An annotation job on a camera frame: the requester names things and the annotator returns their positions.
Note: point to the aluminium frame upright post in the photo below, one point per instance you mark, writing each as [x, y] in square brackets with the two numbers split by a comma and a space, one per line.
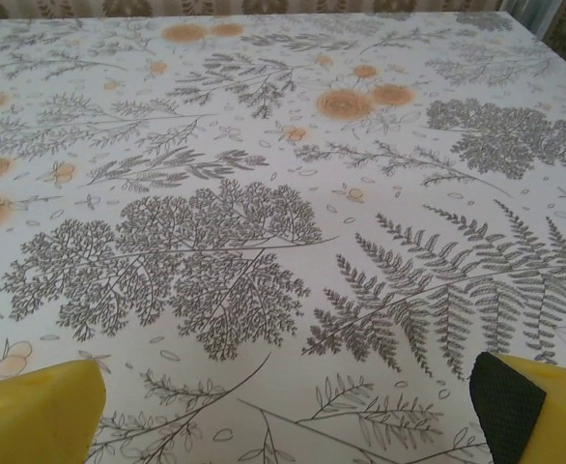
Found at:
[534, 17]

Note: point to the floral patterned table cover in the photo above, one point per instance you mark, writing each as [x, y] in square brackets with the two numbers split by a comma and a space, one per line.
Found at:
[263, 241]

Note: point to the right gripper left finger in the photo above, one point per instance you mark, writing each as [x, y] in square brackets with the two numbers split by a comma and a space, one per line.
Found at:
[36, 415]

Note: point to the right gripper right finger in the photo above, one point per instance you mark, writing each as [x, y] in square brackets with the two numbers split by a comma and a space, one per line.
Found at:
[544, 415]

